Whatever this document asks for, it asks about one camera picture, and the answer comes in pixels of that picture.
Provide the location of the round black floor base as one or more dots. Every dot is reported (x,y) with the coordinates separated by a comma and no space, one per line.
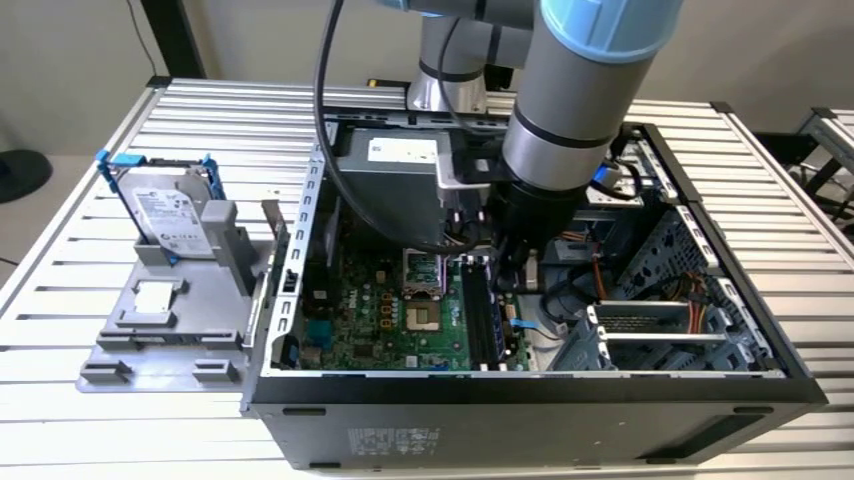
(23,175)

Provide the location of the hard disk in blue carrier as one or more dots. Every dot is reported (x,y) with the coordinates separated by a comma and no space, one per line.
(167,215)

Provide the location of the CPU socket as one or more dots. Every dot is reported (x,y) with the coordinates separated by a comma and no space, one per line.
(425,315)

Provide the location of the silver disk bay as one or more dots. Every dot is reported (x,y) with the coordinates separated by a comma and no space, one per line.
(661,337)

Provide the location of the silver CPU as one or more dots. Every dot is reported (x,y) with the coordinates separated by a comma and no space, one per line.
(152,298)

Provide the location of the black upright post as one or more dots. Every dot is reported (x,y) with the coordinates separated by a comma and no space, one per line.
(174,40)

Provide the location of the neighbouring slatted metal table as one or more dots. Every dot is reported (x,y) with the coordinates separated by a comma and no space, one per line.
(830,125)

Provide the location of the yellow tipped black plug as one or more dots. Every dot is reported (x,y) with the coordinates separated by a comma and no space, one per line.
(387,83)

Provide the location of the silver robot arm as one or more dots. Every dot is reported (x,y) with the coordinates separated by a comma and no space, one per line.
(567,100)

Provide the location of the black open PC case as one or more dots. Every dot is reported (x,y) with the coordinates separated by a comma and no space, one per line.
(467,425)

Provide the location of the silver drive bay cage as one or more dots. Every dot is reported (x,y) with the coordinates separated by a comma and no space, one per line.
(617,199)

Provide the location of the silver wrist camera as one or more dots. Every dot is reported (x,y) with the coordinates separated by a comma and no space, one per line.
(446,175)

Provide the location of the grey parts rack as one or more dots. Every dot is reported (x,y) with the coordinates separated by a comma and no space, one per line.
(200,280)

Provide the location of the green motherboard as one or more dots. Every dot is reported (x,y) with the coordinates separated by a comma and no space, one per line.
(361,310)

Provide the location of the black RAM slot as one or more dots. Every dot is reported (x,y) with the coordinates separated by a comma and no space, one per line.
(478,310)
(487,320)
(469,310)

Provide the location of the blue expansion slot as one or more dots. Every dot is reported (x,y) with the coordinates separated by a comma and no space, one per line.
(321,333)

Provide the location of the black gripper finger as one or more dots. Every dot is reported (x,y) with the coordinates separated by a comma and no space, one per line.
(505,267)
(533,272)

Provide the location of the grey power supply unit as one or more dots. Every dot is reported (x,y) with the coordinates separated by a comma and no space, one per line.
(401,195)

